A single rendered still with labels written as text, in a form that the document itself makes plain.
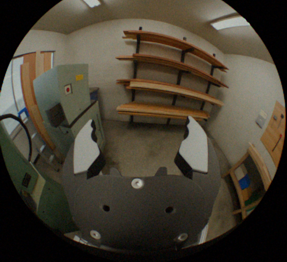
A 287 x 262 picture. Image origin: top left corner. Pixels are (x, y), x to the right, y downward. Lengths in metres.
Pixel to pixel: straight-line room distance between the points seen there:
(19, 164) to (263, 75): 3.46
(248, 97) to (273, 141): 1.19
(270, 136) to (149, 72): 3.05
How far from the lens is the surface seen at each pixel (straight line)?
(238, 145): 2.58
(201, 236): 1.55
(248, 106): 2.52
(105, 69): 2.02
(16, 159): 0.78
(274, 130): 2.42
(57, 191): 0.90
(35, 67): 2.28
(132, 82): 1.43
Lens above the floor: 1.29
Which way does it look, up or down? 33 degrees down
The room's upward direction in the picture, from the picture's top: 7 degrees clockwise
